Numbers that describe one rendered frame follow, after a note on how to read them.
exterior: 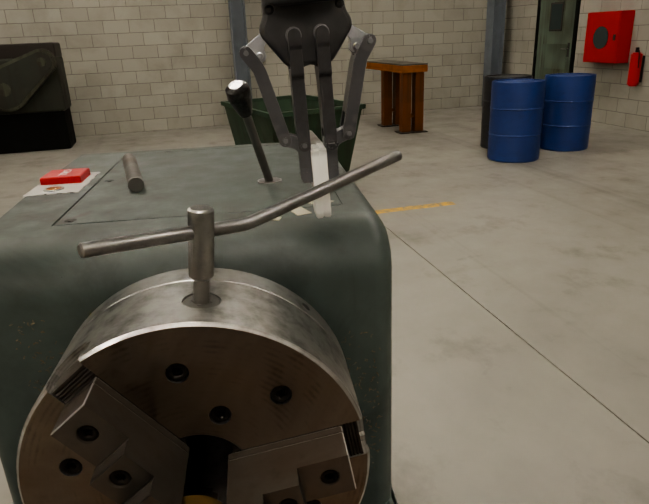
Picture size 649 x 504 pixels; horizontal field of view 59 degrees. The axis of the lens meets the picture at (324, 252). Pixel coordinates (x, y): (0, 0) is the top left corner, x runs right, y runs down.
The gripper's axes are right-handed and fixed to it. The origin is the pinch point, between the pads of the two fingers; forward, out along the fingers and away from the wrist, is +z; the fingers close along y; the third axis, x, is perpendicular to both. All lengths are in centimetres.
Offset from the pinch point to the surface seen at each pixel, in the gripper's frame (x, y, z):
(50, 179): 33, -38, 3
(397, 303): 232, 60, 137
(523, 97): 557, 285, 80
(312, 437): -14.5, -4.5, 19.5
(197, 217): -10.3, -11.5, -0.8
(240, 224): -7.8, -8.2, 1.0
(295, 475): -18.7, -6.4, 19.7
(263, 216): -6.5, -6.1, 1.0
